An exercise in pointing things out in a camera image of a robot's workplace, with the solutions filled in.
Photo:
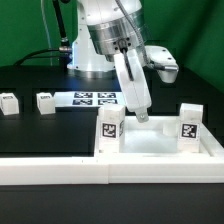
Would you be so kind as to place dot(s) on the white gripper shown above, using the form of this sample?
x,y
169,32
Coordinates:
x,y
135,91

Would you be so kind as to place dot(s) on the white square tabletop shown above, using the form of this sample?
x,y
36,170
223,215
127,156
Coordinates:
x,y
158,138

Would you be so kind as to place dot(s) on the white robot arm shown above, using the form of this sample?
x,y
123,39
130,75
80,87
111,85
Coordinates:
x,y
110,39

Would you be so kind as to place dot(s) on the white U-shaped obstacle fence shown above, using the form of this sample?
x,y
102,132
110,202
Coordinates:
x,y
116,169

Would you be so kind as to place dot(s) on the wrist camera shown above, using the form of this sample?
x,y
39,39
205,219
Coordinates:
x,y
163,62

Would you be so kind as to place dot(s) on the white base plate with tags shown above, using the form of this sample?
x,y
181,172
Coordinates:
x,y
87,99

